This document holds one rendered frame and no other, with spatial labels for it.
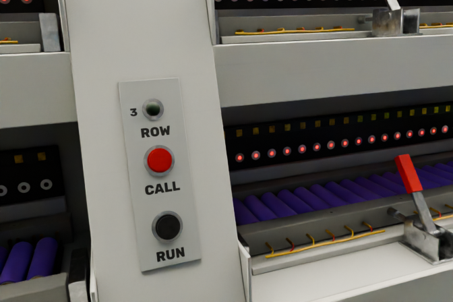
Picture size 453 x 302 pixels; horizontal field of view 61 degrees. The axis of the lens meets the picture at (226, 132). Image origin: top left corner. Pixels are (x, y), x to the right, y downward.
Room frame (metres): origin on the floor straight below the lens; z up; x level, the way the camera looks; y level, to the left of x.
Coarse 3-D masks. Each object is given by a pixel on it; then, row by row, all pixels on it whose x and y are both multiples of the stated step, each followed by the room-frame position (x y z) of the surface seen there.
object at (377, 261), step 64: (256, 128) 0.45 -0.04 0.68; (320, 128) 0.48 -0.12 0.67; (384, 128) 0.51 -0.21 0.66; (448, 128) 0.55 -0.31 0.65; (256, 192) 0.44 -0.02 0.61; (320, 192) 0.44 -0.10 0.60; (384, 192) 0.43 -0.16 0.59; (448, 192) 0.41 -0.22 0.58; (256, 256) 0.35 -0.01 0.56; (320, 256) 0.34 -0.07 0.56; (384, 256) 0.34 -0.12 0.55; (448, 256) 0.33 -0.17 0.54
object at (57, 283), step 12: (48, 276) 0.29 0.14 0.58; (60, 276) 0.29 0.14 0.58; (0, 288) 0.28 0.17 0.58; (12, 288) 0.28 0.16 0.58; (24, 288) 0.28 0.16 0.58; (36, 288) 0.28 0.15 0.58; (48, 288) 0.28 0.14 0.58; (60, 288) 0.28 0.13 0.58; (0, 300) 0.27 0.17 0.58; (12, 300) 0.27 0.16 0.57; (24, 300) 0.27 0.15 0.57; (36, 300) 0.27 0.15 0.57; (48, 300) 0.28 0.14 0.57; (60, 300) 0.28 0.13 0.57
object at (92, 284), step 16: (0, 208) 0.38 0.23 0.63; (16, 208) 0.38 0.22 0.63; (32, 208) 0.39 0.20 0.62; (48, 208) 0.39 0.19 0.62; (64, 208) 0.40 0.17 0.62; (80, 240) 0.39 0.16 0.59; (64, 256) 0.36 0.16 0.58; (80, 256) 0.31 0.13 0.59; (64, 272) 0.34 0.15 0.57; (80, 272) 0.29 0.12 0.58; (80, 288) 0.28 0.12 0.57
